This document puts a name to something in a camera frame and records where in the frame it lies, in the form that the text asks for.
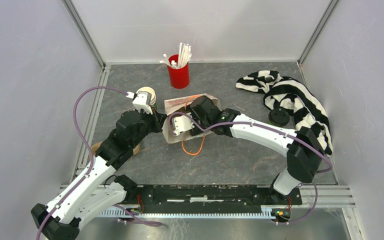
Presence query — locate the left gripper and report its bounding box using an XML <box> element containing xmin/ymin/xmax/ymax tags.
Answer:
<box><xmin>129</xmin><ymin>104</ymin><xmax>168</xmax><ymax>148</ymax></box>

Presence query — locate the brown paper takeout bag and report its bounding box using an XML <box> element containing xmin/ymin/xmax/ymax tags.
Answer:
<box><xmin>162</xmin><ymin>93</ymin><xmax>221</xmax><ymax>156</ymax></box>

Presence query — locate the black plastic cup lid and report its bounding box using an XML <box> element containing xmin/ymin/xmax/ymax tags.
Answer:
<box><xmin>268</xmin><ymin>108</ymin><xmax>291</xmax><ymax>127</ymax></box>

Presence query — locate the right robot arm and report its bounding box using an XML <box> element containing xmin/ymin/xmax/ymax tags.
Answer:
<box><xmin>187</xmin><ymin>96</ymin><xmax>325</xmax><ymax>204</ymax></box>

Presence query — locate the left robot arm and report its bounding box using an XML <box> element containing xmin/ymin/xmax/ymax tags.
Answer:
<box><xmin>31</xmin><ymin>110</ymin><xmax>167</xmax><ymax>240</ymax></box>

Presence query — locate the cardboard cup carrier tray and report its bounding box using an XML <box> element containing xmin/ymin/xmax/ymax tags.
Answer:
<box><xmin>91</xmin><ymin>141</ymin><xmax>141</xmax><ymax>155</ymax></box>

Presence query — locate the stack of paper cups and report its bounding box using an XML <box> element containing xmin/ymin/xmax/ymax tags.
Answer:
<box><xmin>136</xmin><ymin>86</ymin><xmax>157</xmax><ymax>108</ymax></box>

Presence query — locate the red cup holder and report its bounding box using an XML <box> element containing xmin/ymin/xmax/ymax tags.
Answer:
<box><xmin>167</xmin><ymin>63</ymin><xmax>190</xmax><ymax>89</ymax></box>

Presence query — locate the white wrapped straws bundle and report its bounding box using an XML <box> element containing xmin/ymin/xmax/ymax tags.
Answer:
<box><xmin>159</xmin><ymin>42</ymin><xmax>192</xmax><ymax>70</ymax></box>

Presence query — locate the black white striped cloth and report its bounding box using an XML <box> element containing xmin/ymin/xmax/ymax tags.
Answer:
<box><xmin>235</xmin><ymin>70</ymin><xmax>334</xmax><ymax>156</ymax></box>

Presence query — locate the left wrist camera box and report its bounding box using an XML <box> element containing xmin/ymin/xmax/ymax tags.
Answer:
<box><xmin>132</xmin><ymin>92</ymin><xmax>153</xmax><ymax>115</ymax></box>

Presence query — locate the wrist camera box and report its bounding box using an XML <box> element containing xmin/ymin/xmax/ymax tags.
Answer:
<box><xmin>132</xmin><ymin>92</ymin><xmax>153</xmax><ymax>115</ymax></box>
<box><xmin>171</xmin><ymin>113</ymin><xmax>195</xmax><ymax>136</ymax></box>

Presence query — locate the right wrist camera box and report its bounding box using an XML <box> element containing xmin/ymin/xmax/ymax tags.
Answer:
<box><xmin>171</xmin><ymin>113</ymin><xmax>195</xmax><ymax>136</ymax></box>

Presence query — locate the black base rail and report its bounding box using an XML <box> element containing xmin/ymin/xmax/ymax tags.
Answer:
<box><xmin>119</xmin><ymin>184</ymin><xmax>303</xmax><ymax>214</ymax></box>

